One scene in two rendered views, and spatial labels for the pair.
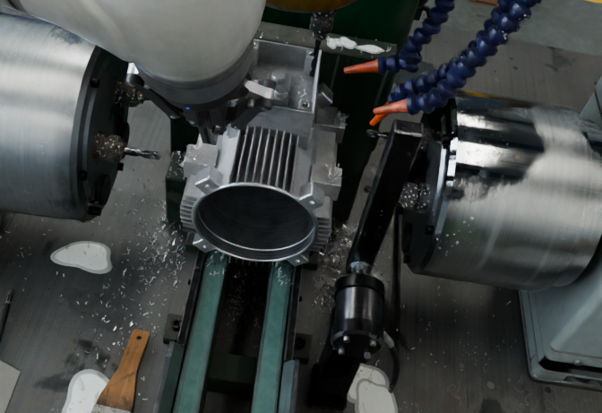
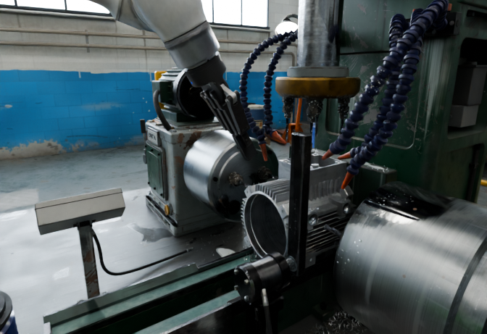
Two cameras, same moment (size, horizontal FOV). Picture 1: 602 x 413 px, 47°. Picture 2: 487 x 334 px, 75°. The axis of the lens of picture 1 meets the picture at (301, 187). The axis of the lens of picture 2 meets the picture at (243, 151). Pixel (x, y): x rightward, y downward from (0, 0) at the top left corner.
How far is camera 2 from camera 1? 62 cm
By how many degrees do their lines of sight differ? 60
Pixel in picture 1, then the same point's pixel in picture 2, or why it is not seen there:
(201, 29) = not seen: outside the picture
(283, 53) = (329, 162)
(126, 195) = not seen: hidden behind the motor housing
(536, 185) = (421, 230)
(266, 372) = (215, 302)
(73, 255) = (224, 251)
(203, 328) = (214, 271)
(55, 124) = (215, 153)
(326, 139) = (329, 206)
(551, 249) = (425, 295)
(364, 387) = not seen: outside the picture
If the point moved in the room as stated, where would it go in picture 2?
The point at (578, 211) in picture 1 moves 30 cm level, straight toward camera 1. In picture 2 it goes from (457, 264) to (204, 261)
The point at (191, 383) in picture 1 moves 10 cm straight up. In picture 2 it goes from (183, 283) to (180, 240)
